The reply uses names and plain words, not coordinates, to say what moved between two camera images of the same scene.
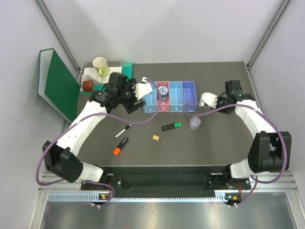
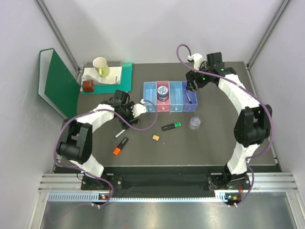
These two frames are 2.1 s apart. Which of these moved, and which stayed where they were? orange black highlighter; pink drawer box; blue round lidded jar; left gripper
Moved: left gripper
Stayed: orange black highlighter; pink drawer box; blue round lidded jar
